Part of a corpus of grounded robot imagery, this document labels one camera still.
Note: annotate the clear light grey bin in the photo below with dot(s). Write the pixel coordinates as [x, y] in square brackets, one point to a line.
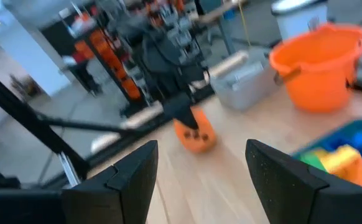
[243, 87]

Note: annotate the white trash bin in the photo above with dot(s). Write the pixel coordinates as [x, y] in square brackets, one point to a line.
[302, 15]

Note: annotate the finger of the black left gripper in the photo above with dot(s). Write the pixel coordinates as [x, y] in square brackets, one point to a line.
[182, 110]

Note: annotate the orange foam die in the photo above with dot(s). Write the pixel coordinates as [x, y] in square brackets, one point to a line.
[199, 140]

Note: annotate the teal plastic bin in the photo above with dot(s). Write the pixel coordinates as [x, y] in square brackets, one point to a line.
[333, 137]

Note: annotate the yellow peg block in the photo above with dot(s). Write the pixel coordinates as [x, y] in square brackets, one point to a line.
[339, 161]

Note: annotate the silver aluminium bracket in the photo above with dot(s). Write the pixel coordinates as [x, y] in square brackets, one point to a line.
[70, 169]

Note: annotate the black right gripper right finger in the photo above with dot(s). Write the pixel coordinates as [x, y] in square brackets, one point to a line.
[308, 202]

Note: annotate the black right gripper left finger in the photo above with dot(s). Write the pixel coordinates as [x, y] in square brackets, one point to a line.
[106, 199]

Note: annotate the black aluminium table frame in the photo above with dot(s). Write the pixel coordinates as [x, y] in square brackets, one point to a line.
[28, 121]

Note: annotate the orange pumpkin bucket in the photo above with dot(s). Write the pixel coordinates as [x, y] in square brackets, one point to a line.
[318, 71]

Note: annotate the shelf rack with parts bins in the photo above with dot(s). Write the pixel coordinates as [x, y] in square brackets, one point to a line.
[112, 46]

